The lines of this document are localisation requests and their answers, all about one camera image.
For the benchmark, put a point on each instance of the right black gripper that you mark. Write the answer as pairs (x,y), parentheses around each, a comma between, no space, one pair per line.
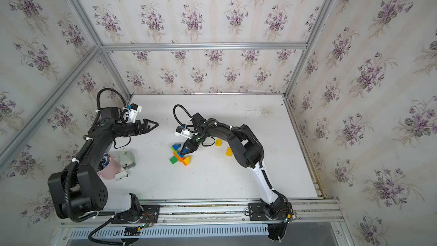
(191,148)

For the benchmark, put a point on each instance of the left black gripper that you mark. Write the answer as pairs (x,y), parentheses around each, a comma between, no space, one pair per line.
(142,127)

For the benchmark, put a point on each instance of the yellow sloped lego brick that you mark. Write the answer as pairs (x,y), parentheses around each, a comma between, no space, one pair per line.
(187,160)

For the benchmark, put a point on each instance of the lime green lego plate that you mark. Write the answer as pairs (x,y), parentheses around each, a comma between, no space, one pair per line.
(176,154)

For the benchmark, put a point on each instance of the blue sloped lego brick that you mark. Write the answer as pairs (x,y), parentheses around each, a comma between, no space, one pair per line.
(176,146)

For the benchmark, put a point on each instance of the orange long lego brick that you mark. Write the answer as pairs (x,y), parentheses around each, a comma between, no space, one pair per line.
(182,161)

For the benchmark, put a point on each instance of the small green lego brick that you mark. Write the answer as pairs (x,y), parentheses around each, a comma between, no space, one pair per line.
(173,160)

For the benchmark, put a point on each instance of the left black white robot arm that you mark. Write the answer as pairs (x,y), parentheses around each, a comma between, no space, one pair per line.
(78,193)

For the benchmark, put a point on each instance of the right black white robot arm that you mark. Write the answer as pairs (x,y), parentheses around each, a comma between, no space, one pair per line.
(249,153)

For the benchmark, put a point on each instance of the yellow square lego brick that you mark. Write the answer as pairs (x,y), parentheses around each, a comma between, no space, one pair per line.
(218,142)

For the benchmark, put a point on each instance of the yellow lego brick centre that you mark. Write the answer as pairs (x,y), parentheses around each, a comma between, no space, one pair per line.
(229,152)

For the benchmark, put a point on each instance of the white small device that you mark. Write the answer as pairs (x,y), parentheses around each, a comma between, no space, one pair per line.
(127,162)

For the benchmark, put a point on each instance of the pink pen cup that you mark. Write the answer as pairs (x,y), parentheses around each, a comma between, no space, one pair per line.
(108,168)

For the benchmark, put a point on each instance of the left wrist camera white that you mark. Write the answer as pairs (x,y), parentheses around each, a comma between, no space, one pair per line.
(132,112)

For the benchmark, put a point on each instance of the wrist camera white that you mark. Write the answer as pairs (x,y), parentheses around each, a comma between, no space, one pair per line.
(182,131)
(132,112)

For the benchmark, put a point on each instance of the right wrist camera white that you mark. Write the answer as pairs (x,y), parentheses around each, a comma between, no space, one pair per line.
(182,131)

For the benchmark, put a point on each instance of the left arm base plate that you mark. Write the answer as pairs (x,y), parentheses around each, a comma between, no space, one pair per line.
(147,214)

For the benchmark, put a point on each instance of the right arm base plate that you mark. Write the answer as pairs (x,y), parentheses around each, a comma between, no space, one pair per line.
(277,211)

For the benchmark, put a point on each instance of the aluminium front rail frame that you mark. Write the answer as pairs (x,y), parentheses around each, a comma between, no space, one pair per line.
(208,218)

